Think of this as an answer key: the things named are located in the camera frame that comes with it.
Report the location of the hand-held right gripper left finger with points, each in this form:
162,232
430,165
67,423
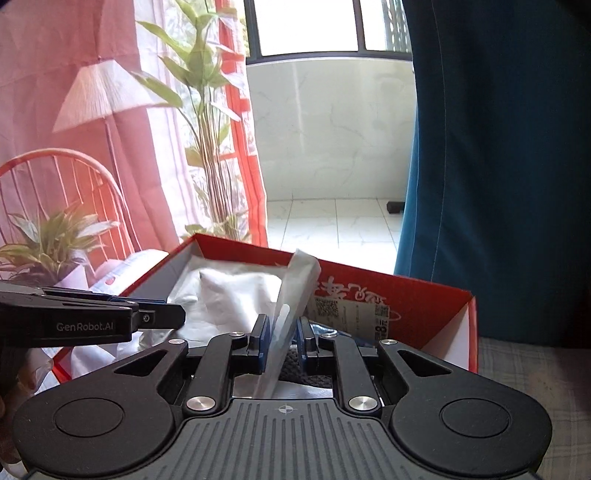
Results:
263,344

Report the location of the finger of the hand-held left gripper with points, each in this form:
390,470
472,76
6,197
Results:
157,314

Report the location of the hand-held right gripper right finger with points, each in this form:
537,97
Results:
301,344

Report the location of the black patterned cloth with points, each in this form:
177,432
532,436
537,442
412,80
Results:
304,367

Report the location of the clear plastic packet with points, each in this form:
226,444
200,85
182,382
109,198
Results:
295,286

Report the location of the red cardboard box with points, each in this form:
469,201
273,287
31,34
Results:
406,295

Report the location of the person's left hand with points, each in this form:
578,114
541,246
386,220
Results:
27,374

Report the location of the checked blanket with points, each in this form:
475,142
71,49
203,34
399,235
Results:
535,392

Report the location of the dark blue curtain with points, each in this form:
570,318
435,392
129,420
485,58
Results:
498,161

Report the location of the window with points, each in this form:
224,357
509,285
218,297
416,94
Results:
318,27

